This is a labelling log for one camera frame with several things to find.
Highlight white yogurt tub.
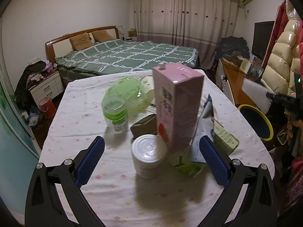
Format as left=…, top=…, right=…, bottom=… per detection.
left=131, top=134, right=167, bottom=179

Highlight dark clothes on nightstand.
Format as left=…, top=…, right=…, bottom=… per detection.
left=14, top=61, right=46, bottom=113

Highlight green snack wrapper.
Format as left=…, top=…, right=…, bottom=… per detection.
left=168, top=150, right=206, bottom=178

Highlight bed with green plaid duvet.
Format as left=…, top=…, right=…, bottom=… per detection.
left=55, top=40, right=198, bottom=75

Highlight wooden headboard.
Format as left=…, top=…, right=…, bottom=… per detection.
left=45, top=26, right=120, bottom=64

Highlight white dotted tablecloth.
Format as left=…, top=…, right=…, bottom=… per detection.
left=38, top=69, right=275, bottom=227

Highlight brown pillow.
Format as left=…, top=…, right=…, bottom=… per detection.
left=69, top=32, right=94, bottom=51
left=92, top=30, right=114, bottom=43

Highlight clear green plastic bottle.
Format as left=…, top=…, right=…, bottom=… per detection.
left=101, top=96, right=128, bottom=133

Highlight red bucket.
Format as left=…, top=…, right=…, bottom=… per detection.
left=38, top=97, right=56, bottom=119

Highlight black bin yellow rim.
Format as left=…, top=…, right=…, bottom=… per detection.
left=238, top=104, right=274, bottom=142

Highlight right brown pillow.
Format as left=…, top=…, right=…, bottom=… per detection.
left=92, top=30, right=114, bottom=43

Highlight cream puffer jacket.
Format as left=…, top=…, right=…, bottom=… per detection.
left=261, top=19, right=301, bottom=97

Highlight brown small box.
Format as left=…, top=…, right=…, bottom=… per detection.
left=130, top=114, right=157, bottom=139

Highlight left brown pillow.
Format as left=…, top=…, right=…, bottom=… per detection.
left=69, top=32, right=94, bottom=51

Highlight white paper cup apple print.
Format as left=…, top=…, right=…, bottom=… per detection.
left=140, top=75, right=155, bottom=104

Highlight pile of dark clothes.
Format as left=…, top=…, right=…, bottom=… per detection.
left=215, top=36, right=250, bottom=60

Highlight pink milk carton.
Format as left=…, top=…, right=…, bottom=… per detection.
left=152, top=63, right=204, bottom=153

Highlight pink striped curtain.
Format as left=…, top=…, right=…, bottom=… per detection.
left=133, top=0, right=239, bottom=69

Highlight blue white pen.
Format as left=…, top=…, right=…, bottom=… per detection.
left=201, top=95, right=214, bottom=118

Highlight white nightstand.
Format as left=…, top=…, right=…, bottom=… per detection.
left=29, top=70, right=64, bottom=105

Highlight wooden desk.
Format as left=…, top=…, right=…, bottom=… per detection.
left=220, top=58, right=257, bottom=107

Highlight red puffer jacket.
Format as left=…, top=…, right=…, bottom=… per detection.
left=262, top=0, right=302, bottom=70

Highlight black television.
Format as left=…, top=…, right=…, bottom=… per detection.
left=252, top=21, right=274, bottom=60

